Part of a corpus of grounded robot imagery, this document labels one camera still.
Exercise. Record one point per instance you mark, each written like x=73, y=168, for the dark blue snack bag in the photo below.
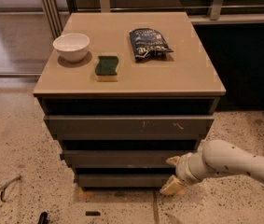
x=147, y=42

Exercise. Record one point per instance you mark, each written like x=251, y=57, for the white ceramic bowl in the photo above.
x=72, y=47

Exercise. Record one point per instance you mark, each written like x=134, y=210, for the black object bottom edge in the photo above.
x=43, y=219

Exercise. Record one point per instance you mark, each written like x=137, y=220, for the green yellow sponge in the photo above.
x=106, y=69

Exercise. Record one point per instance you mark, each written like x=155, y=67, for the metal rod on floor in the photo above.
x=4, y=187

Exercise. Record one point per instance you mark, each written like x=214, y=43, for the grey drawer cabinet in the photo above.
x=179, y=83

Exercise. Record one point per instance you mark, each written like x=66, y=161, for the small black floor object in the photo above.
x=92, y=213

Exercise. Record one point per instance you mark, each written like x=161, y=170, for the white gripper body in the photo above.
x=182, y=169

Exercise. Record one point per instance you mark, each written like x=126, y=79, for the grey drawer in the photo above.
x=128, y=127
x=122, y=181
x=119, y=158

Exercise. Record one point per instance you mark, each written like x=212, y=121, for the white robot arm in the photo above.
x=216, y=159

